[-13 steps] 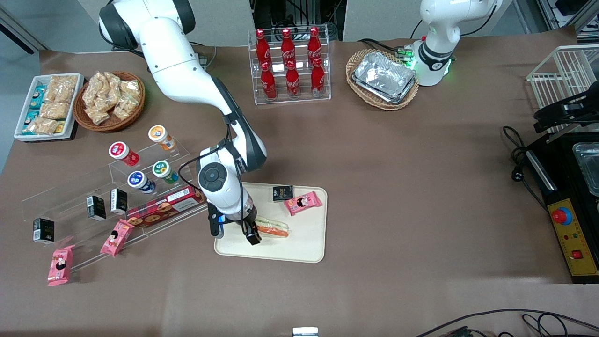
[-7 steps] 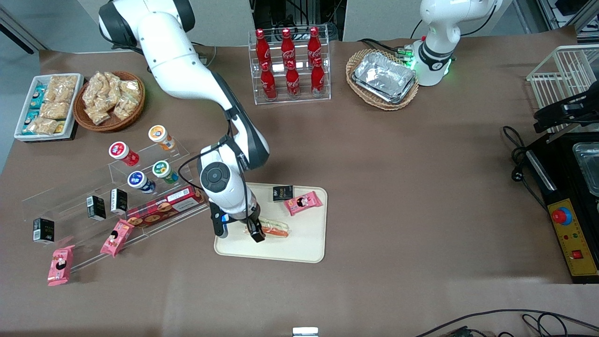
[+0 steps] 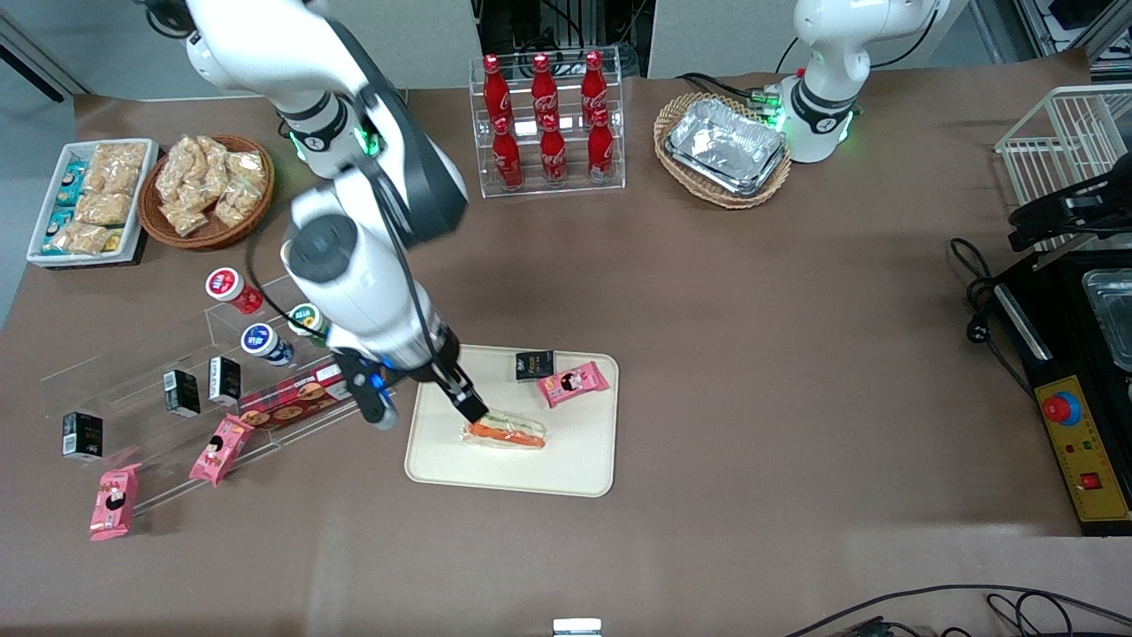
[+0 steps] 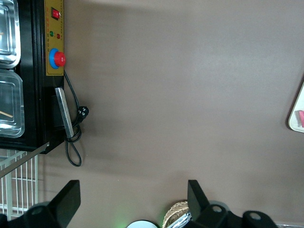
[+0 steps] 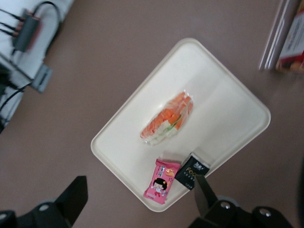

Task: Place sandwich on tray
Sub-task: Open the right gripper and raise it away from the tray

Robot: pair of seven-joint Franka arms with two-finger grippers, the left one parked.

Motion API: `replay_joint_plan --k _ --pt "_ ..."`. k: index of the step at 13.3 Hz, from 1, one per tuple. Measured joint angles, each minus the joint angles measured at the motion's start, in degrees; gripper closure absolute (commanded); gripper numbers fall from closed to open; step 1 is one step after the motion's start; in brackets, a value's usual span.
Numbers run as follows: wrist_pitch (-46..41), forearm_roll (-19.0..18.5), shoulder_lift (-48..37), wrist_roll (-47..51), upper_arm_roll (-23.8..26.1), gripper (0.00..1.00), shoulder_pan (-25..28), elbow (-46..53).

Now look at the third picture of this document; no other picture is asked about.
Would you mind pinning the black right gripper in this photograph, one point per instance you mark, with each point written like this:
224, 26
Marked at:
445, 372

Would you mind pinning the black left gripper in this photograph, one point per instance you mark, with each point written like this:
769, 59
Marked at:
1101, 211

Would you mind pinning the sandwich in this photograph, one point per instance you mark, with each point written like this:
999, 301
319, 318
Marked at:
508, 433

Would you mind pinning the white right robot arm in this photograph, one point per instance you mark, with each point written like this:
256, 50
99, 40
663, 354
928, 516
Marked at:
354, 274

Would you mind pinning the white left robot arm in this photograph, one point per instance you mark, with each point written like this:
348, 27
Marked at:
827, 97

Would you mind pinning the foil tray in machine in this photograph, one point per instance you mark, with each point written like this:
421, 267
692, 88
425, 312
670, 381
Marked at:
1112, 314

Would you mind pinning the cream plastic tray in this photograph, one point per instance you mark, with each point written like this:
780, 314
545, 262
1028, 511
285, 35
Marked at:
566, 460

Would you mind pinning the white rectangular snack tray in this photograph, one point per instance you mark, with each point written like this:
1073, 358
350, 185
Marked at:
141, 203

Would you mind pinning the small black box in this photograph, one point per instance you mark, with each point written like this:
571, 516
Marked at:
82, 437
225, 381
534, 365
181, 394

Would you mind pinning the pink snack packet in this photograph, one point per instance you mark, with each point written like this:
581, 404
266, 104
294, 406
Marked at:
573, 384
115, 502
219, 449

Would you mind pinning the black sealing machine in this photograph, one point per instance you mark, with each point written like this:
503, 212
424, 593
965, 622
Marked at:
1061, 354

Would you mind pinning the red biscuit box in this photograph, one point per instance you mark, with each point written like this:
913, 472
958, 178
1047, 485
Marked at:
292, 398

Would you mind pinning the green lid cup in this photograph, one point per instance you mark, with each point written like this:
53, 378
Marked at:
305, 318

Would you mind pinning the red emergency stop button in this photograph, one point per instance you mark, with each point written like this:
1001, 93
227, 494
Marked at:
1061, 408

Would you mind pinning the blue lid cup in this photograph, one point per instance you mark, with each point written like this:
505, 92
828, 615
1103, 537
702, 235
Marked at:
263, 341

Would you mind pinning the red cola bottle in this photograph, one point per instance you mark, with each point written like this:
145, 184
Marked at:
544, 88
594, 87
554, 155
495, 93
508, 159
601, 150

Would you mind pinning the clear acrylic bottle rack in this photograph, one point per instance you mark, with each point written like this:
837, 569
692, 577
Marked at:
610, 186

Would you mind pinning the red lid cup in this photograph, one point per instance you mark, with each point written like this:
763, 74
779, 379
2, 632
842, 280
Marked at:
230, 287

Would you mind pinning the clear bag of crackers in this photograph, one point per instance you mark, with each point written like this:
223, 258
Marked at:
235, 205
246, 168
175, 172
205, 161
184, 218

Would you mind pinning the dark wicker basket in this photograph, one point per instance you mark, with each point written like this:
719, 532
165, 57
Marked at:
208, 237

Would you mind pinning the light wicker basket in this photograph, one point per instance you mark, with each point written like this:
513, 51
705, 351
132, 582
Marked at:
725, 199

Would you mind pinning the stack of foil trays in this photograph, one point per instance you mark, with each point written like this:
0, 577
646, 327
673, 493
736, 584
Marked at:
725, 146

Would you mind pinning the clear acrylic tiered stand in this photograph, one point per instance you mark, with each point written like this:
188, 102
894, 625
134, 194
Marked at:
133, 372

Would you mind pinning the beige snack bag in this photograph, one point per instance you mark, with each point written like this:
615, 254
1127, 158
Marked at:
108, 180
81, 239
102, 209
119, 155

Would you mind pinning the teal snack packet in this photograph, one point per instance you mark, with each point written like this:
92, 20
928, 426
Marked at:
59, 219
69, 193
75, 169

